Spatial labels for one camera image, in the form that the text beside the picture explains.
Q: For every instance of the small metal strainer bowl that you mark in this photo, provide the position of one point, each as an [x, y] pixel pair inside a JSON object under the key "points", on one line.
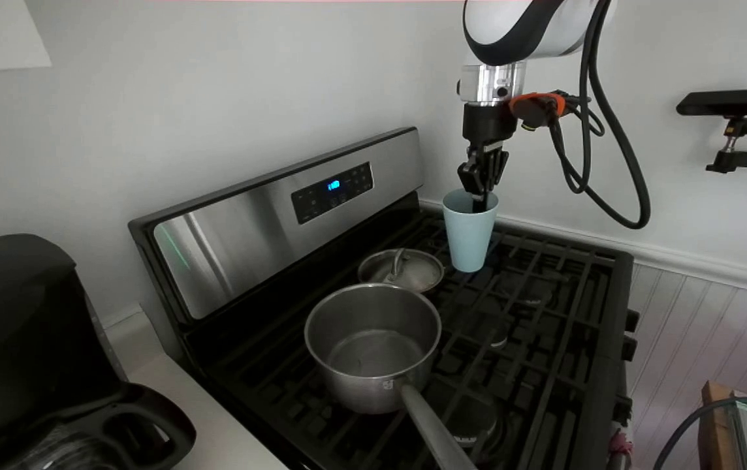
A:
{"points": [[414, 273]]}

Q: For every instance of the patterned dish towel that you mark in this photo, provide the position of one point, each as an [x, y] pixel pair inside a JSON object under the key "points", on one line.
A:
{"points": [[623, 442]]}

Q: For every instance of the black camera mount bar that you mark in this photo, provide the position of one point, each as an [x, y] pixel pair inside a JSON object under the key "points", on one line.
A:
{"points": [[739, 101]]}

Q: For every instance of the black coffee maker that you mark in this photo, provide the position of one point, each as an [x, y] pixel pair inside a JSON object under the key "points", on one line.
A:
{"points": [[17, 330]]}

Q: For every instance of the black stove knob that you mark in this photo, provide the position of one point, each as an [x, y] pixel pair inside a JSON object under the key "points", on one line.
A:
{"points": [[624, 410], [630, 349], [630, 319]]}

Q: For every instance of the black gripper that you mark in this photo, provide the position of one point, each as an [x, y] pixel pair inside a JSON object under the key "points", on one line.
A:
{"points": [[488, 126]]}

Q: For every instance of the wooden board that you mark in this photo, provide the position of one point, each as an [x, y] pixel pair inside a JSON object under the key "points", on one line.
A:
{"points": [[715, 434]]}

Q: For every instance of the steel saucepan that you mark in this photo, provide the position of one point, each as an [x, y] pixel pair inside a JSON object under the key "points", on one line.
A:
{"points": [[355, 393]]}

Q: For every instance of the light blue plastic cup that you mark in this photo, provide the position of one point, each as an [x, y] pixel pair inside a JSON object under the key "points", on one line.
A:
{"points": [[468, 239]]}

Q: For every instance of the stainless steel gas stove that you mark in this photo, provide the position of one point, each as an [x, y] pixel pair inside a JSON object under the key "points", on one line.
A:
{"points": [[244, 237]]}

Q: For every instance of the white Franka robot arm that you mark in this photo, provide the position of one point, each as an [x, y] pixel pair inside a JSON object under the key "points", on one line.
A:
{"points": [[513, 31]]}

